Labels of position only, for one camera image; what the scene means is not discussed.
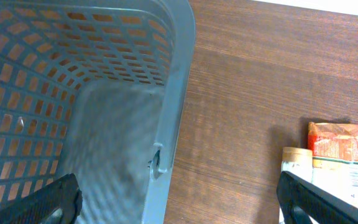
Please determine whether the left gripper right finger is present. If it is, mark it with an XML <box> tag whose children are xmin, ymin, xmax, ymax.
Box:
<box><xmin>277</xmin><ymin>171</ymin><xmax>358</xmax><ymax>224</ymax></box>

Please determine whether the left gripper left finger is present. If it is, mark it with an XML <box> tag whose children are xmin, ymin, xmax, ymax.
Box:
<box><xmin>0</xmin><ymin>174</ymin><xmax>83</xmax><ymax>224</ymax></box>

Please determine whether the white toothpaste tube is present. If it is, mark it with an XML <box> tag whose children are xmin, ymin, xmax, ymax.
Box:
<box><xmin>281</xmin><ymin>147</ymin><xmax>313</xmax><ymax>182</ymax></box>

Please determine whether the orange noodle packet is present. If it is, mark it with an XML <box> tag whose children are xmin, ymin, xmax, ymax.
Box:
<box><xmin>308</xmin><ymin>122</ymin><xmax>358</xmax><ymax>208</ymax></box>

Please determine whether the grey plastic mesh basket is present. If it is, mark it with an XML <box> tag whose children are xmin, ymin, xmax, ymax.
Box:
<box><xmin>0</xmin><ymin>0</ymin><xmax>196</xmax><ymax>223</ymax></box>

